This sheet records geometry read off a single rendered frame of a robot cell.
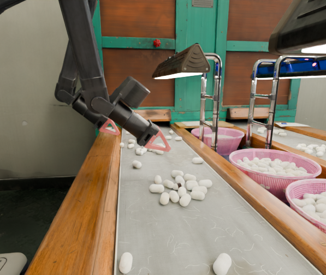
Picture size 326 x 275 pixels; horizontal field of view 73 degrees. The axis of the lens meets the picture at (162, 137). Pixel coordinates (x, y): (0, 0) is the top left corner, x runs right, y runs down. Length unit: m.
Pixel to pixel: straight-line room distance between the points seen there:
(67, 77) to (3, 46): 1.58
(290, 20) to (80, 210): 0.45
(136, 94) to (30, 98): 1.82
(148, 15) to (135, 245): 1.23
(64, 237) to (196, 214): 0.26
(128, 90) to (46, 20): 1.79
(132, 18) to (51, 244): 1.22
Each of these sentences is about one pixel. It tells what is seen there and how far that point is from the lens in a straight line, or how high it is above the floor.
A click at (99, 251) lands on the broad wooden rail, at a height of 0.76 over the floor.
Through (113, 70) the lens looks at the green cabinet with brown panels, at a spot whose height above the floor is 1.09.
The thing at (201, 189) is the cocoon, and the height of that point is 0.76.
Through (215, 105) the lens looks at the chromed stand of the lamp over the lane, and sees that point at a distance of 0.86.
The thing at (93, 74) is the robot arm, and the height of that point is 1.03.
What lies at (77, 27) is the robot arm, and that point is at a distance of 0.54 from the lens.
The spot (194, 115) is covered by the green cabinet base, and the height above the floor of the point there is 0.82.
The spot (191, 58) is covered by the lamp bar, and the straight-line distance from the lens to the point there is 0.60.
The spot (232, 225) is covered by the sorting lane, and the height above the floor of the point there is 0.74.
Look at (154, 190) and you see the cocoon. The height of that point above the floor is 0.75.
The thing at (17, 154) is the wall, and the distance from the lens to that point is 2.50.
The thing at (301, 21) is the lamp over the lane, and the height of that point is 1.06.
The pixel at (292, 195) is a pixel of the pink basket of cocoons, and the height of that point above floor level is 0.75.
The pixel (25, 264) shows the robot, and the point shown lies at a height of 0.23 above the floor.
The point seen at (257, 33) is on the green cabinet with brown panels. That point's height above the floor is 1.32.
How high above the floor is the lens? 1.01
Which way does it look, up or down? 14 degrees down
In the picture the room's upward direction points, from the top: straight up
